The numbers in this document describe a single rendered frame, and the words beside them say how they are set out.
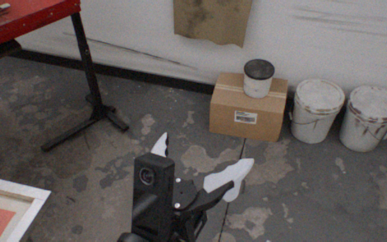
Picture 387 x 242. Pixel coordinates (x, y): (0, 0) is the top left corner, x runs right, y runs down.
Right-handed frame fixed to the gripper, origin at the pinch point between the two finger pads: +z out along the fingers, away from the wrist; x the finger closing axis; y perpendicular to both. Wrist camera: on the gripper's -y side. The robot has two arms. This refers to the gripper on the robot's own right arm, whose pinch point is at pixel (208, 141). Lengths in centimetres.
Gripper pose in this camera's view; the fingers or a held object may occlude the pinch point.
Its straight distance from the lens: 60.4
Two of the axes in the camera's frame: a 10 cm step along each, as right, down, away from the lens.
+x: 8.7, 2.5, -4.2
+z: 4.7, -6.4, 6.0
